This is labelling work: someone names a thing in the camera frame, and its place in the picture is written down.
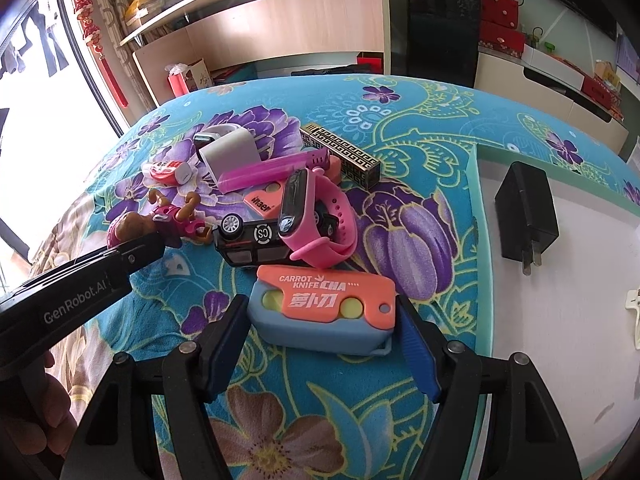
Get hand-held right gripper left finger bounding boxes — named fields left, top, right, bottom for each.
left=60, top=294, right=251, bottom=480

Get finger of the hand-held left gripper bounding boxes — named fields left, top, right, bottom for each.
left=107, top=232, right=167, bottom=276

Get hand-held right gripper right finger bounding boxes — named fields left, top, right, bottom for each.
left=397, top=296, right=583, bottom=480

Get pink doll with brown hair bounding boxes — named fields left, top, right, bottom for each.
left=106, top=189, right=208, bottom=252

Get white power adapter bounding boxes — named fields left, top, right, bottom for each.
left=200, top=127, right=259, bottom=182

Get white foam tray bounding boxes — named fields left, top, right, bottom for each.
left=467, top=144, right=640, bottom=480

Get person's left hand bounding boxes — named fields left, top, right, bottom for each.
left=0, top=350, right=78, bottom=466

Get red and white small gadget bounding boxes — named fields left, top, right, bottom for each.
left=141, top=159, right=197, bottom=187

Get black toy car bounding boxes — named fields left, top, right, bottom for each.
left=214, top=210, right=341, bottom=267

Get white smartwatch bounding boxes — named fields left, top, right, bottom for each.
left=192, top=122, right=242, bottom=152

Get pink comb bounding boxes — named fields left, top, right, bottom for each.
left=220, top=150, right=331, bottom=194

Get pink wristwatch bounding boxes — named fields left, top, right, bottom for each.
left=277, top=169, right=358, bottom=268

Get red paper bag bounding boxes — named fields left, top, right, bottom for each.
left=167, top=67, right=190, bottom=98

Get black power adapter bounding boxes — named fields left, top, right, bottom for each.
left=495, top=161, right=560, bottom=276

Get pink plastic piece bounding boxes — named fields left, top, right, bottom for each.
left=309, top=152, right=344, bottom=182

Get gold black patterned box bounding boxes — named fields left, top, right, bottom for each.
left=299, top=122, right=382, bottom=191

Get dark hanging clothes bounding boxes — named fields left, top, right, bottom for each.
left=0, top=0, right=71, bottom=78

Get red hanging decoration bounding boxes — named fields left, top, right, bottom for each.
left=67, top=0, right=128, bottom=108

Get floral blanket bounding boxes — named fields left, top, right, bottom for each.
left=30, top=74, right=640, bottom=480

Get yellow object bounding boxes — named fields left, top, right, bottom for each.
left=124, top=0, right=163, bottom=23

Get patterned curtain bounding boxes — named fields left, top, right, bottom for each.
left=82, top=0, right=171, bottom=111

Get wooden desk with shelf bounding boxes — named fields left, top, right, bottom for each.
left=120, top=0, right=408, bottom=111

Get beige television cabinet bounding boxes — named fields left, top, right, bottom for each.
left=472, top=42, right=631, bottom=158

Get red box under desk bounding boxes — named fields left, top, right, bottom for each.
left=356, top=52, right=386, bottom=75

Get white flat box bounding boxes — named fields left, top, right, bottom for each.
left=520, top=44, right=585, bottom=93

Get red patterned box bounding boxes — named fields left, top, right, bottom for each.
left=580, top=74, right=626, bottom=122

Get flat red gift box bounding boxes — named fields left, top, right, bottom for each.
left=479, top=21, right=527, bottom=57

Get black cabinet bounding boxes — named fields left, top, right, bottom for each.
left=390, top=0, right=483, bottom=88

